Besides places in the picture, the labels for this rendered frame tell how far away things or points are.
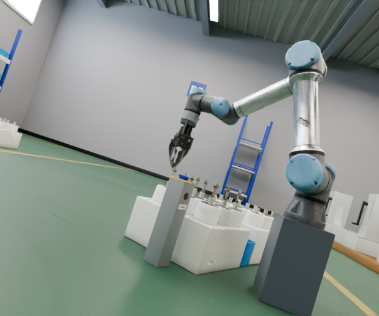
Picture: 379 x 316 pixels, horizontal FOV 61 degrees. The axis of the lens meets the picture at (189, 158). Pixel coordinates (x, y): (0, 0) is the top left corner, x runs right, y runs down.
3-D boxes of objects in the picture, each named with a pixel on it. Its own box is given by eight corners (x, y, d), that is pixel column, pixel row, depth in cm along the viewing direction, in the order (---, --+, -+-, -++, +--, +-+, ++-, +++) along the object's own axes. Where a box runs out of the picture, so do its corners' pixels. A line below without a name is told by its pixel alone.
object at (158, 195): (164, 229, 144) (179, 192, 145) (159, 231, 135) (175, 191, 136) (145, 221, 146) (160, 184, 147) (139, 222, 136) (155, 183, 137)
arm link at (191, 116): (181, 111, 144) (198, 117, 146) (178, 120, 144) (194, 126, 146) (186, 109, 137) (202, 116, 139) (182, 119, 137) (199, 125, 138)
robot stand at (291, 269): (297, 300, 125) (319, 227, 127) (310, 320, 108) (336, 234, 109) (252, 284, 127) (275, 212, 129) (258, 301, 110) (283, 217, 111)
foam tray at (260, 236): (276, 261, 191) (285, 232, 192) (248, 264, 160) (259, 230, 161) (222, 237, 214) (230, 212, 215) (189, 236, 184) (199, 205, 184)
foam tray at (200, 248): (239, 267, 148) (251, 230, 149) (196, 274, 116) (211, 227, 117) (174, 236, 170) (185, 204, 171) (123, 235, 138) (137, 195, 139)
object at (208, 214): (192, 242, 133) (205, 201, 134) (211, 252, 128) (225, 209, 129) (179, 243, 125) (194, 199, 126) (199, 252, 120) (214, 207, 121)
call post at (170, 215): (169, 266, 116) (195, 184, 117) (157, 268, 110) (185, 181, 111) (154, 258, 120) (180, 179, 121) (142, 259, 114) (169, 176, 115)
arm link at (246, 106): (325, 64, 132) (223, 111, 154) (320, 51, 123) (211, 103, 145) (335, 87, 128) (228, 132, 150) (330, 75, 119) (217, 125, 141)
